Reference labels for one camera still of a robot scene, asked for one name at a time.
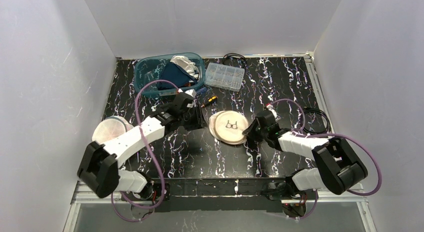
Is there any dark blue lace bra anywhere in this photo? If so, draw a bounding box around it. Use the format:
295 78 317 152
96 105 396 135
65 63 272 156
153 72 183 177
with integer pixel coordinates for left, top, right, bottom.
159 62 198 88

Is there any teal plastic bin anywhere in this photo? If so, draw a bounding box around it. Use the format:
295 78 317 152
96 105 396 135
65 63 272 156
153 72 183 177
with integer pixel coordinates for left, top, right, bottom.
133 52 206 92

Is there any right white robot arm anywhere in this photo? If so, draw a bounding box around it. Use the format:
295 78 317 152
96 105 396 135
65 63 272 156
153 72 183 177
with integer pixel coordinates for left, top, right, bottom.
243 110 368 195

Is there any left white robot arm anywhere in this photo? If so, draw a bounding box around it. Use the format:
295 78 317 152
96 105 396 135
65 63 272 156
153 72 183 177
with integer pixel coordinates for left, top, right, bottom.
77 89 207 198

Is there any yellow black screwdriver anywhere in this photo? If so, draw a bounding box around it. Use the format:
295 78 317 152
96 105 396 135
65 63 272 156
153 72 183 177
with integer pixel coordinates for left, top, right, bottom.
201 96 218 108

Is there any red blue screwdriver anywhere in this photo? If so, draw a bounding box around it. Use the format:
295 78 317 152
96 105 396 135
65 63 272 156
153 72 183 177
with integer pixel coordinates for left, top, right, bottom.
196 87 208 96

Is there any white cloth in bin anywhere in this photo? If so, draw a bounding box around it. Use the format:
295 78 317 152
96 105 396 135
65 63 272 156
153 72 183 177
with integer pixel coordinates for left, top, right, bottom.
170 55 200 80

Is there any clear plastic screw box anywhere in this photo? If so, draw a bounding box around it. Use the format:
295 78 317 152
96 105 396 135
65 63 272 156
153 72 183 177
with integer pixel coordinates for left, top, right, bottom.
204 63 245 92

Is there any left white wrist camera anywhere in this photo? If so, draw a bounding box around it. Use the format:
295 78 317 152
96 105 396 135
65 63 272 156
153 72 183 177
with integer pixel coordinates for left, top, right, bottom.
177 89 197 99

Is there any black cable coil right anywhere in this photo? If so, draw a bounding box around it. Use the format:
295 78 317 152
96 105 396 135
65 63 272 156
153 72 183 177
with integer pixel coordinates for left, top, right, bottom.
299 107 331 137

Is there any black cable coil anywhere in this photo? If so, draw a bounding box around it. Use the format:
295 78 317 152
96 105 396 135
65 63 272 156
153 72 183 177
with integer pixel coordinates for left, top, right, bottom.
222 53 248 69
299 107 331 137

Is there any black cable coil rear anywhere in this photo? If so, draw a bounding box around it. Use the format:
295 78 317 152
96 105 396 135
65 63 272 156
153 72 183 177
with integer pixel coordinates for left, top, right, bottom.
222 53 248 69

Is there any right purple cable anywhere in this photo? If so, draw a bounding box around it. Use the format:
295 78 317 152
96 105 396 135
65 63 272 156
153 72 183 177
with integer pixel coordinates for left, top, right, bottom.
268 98 383 196

